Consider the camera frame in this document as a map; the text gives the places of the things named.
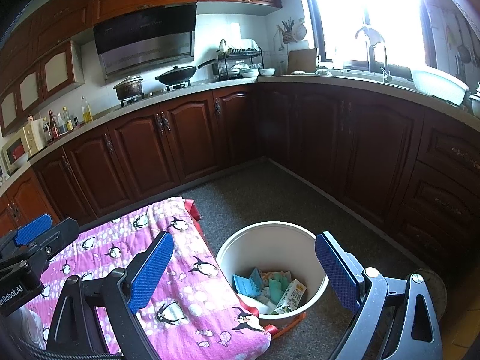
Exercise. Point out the red table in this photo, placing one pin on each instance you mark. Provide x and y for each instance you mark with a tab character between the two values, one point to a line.
193	212

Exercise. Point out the teal plastic container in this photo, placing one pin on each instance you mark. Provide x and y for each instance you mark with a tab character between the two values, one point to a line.
278	285

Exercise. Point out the pink penguin print blanket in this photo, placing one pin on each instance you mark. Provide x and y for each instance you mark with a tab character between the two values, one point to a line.
112	240

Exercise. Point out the black dish rack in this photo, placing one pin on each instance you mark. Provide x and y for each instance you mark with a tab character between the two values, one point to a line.
238	62

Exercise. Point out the green white milk carton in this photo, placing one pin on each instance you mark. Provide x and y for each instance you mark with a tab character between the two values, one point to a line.
290	296

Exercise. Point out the steel pot with lid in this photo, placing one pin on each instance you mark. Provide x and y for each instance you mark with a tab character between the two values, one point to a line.
129	88

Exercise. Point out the metal faucet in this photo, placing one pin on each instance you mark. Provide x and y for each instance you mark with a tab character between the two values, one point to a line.
384	56

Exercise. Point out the cream microwave oven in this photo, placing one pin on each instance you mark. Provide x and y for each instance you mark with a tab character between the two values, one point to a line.
15	155

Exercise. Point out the yellow oil bottle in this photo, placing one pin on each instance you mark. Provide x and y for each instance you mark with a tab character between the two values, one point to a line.
87	111

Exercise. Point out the light blue snack packet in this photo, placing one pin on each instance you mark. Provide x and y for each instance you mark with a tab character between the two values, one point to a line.
245	284

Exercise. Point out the wooden cutting board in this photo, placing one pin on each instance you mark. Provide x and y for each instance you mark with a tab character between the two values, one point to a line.
302	62

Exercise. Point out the cream box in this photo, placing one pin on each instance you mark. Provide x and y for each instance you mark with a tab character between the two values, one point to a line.
35	137

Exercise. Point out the clear condiment bottle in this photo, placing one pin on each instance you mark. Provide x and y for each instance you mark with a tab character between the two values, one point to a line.
63	123

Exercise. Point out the black range hood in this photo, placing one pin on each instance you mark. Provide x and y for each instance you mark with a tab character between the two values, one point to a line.
146	41

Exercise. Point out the dark sauce bottle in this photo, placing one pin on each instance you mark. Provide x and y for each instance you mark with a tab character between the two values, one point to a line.
53	126

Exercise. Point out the lower wooden cabinets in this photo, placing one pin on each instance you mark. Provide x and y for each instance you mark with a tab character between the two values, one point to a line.
337	146

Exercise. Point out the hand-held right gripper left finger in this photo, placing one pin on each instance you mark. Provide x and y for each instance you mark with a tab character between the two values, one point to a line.
150	273

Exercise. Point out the white plastic basin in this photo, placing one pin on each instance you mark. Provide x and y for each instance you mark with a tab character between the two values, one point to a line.
438	86

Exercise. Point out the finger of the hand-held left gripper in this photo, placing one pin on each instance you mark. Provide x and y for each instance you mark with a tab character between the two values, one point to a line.
33	229
56	240

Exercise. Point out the wall utensil holder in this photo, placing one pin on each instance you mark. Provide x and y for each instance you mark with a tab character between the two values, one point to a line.
292	32

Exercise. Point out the white plastic bin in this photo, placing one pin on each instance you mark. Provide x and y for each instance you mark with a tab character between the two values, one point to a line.
232	247

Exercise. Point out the bright window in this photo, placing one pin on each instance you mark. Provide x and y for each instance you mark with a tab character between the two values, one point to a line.
356	15

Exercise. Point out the black wok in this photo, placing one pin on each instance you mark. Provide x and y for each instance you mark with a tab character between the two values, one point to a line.
176	75

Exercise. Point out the white bowl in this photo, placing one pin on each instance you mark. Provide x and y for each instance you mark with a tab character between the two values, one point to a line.
267	72

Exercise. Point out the gas stove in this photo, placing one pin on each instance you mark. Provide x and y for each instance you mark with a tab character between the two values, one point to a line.
150	92

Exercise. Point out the round grey stool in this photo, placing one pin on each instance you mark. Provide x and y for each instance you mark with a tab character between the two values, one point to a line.
435	288

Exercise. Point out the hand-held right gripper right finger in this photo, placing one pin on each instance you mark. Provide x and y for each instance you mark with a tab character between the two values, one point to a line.
337	273

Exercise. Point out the small yellow condiment bottle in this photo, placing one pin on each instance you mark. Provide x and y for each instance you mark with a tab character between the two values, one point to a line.
68	120

